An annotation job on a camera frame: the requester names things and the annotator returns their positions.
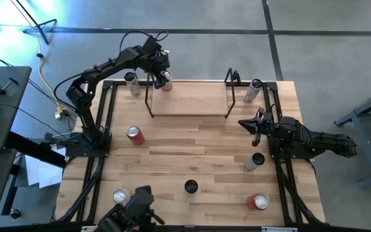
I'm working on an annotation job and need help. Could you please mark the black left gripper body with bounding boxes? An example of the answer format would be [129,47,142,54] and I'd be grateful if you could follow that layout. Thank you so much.
[146,51,171,78]

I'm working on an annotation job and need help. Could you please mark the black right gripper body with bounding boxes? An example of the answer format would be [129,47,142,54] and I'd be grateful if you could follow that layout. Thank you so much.
[252,108,275,148]

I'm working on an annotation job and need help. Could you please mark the pink strawberry drink can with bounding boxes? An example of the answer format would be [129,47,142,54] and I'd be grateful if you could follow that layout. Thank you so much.
[160,70,174,92]

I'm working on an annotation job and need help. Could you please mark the tall Celsius can red print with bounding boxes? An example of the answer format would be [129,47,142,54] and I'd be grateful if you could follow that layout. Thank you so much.
[243,79,263,104]

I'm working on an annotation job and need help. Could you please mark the tall white black-top can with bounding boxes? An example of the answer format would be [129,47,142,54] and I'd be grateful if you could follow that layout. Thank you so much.
[243,152,266,173]
[124,72,142,97]

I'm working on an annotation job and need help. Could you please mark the Celsius Arctic Vibe can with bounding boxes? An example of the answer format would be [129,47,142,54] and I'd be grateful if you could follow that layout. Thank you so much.
[184,179,199,198]

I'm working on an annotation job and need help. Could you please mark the red Coca-Cola can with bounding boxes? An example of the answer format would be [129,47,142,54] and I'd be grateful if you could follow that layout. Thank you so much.
[126,126,146,146]
[245,193,269,211]

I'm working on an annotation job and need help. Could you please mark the grey metal table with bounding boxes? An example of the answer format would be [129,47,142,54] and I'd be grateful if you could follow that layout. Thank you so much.
[333,82,371,189]

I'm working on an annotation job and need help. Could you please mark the silver aluminium bar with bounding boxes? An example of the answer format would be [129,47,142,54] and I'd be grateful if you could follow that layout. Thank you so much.
[261,226,298,232]

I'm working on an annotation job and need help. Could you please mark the white yellow power plug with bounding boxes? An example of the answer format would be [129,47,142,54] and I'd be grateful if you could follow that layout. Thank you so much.
[54,108,70,121]

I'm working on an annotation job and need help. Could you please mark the pale can silver top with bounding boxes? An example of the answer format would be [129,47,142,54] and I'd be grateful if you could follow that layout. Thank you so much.
[112,188,131,207]

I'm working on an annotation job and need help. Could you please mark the black tripod stand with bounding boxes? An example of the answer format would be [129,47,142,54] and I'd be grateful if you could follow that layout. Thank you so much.
[14,0,59,45]

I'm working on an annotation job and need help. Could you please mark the black support beam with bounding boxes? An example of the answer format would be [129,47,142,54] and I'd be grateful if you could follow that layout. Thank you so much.
[6,131,67,168]

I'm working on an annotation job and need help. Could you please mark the white paper sheets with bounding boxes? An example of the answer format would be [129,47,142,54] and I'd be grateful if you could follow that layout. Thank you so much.
[24,146,66,189]

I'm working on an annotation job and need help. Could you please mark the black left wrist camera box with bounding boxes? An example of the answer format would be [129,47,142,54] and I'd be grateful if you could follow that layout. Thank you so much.
[142,37,162,56]

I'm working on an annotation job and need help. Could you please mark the wooden shelf black metal frame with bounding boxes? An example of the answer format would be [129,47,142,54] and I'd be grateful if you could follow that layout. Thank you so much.
[144,67,242,119]

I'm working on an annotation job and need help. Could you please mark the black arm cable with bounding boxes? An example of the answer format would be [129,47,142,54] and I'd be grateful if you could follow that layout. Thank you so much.
[53,72,85,112]
[119,30,169,54]

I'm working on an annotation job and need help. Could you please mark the yellow floor cable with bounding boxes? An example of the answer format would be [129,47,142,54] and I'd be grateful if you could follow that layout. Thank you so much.
[10,0,64,114]

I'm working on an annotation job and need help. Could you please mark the black camera rig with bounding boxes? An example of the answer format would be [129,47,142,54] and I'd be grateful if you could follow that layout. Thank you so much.
[93,185,166,232]

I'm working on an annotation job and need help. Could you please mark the black T-handle tool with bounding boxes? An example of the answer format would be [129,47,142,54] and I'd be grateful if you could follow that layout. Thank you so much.
[0,77,21,96]

